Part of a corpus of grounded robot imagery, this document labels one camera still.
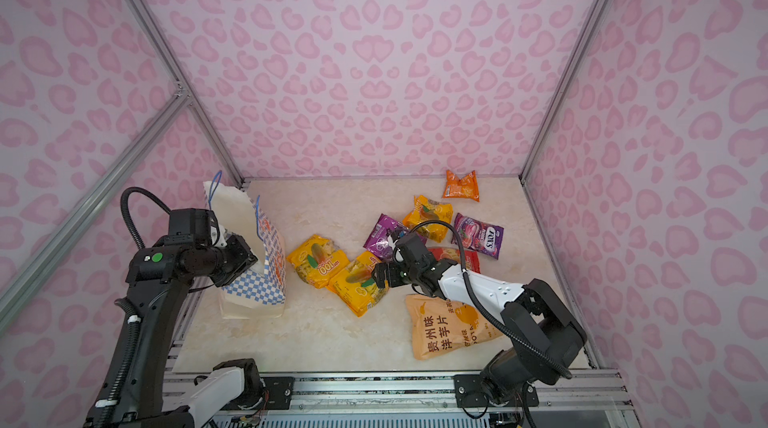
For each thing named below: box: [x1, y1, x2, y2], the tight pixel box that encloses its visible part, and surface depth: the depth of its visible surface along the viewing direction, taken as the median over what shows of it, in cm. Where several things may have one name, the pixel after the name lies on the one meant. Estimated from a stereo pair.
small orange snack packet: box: [442, 170, 480, 202], surface depth 115 cm
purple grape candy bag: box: [363, 213, 410, 261], surface depth 97 cm
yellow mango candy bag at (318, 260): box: [286, 234, 350, 289], surface depth 93 cm
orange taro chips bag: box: [405, 294, 503, 360], surface depth 82 cm
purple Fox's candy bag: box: [451, 212, 504, 260], surface depth 103 cm
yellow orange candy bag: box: [402, 194, 454, 243], surface depth 103 cm
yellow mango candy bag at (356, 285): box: [326, 250, 389, 318], surface depth 88 cm
